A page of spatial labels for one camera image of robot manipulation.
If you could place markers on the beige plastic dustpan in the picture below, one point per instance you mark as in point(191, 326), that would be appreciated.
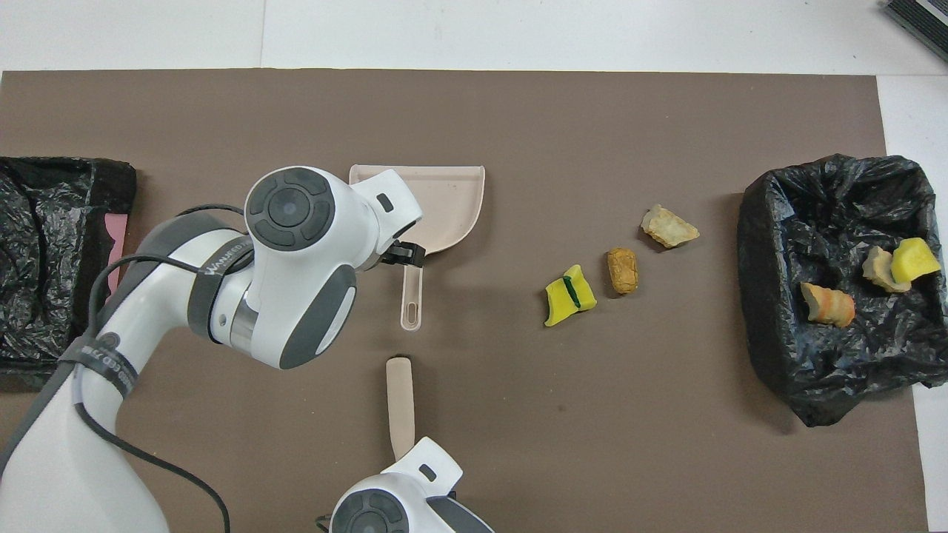
point(452, 207)

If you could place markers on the beige hand brush black bristles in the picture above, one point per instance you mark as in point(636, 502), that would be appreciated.
point(400, 400)

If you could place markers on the brown table mat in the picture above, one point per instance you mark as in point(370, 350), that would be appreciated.
point(518, 407)

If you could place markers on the dark ribbed panel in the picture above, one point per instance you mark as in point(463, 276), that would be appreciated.
point(922, 22)

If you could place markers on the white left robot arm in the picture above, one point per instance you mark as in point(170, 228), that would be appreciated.
point(296, 259)

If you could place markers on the pink bin with black bag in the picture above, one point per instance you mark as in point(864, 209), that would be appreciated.
point(44, 259)

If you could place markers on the brown orange sponge chunk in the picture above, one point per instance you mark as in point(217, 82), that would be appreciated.
point(623, 271)

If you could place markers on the bright yellow sponge chunk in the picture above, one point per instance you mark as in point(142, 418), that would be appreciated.
point(917, 260)

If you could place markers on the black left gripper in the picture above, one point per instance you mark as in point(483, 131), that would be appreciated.
point(405, 255)

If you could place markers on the yellow green scouring sponge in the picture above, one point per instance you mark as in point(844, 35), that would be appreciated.
point(569, 297)

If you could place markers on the pale beige sponge chunk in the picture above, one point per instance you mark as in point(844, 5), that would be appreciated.
point(827, 305)
point(880, 270)
point(669, 226)

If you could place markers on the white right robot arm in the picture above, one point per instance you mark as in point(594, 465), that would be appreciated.
point(400, 503)

